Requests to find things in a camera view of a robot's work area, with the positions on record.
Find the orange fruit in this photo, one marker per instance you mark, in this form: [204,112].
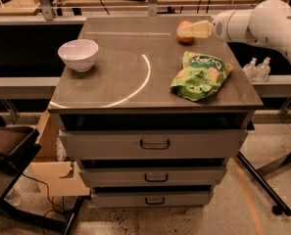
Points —
[181,37]

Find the drawer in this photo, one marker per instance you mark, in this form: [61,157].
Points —
[152,176]
[161,144]
[151,199]

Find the clear bottle left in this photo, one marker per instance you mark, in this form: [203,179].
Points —
[249,69]

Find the grey drawer cabinet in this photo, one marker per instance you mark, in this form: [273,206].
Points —
[128,89]

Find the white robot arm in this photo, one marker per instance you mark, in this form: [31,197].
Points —
[268,25]

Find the top drawer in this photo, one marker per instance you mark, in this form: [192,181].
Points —
[161,144]

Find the cardboard piece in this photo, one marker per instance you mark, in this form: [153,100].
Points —
[59,179]

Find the clear bottle right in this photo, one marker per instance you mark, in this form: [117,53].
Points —
[262,70]

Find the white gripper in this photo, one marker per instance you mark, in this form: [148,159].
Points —
[220,25]

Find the middle drawer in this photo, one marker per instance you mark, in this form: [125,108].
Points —
[152,176]

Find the metal railing frame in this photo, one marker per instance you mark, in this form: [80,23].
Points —
[151,7]

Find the clear bottle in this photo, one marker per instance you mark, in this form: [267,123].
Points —
[262,70]
[249,69]

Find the white bowl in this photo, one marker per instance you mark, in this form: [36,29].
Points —
[80,54]

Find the bottom drawer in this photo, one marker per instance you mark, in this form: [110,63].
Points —
[151,199]

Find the green chip bag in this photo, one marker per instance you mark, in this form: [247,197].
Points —
[201,76]

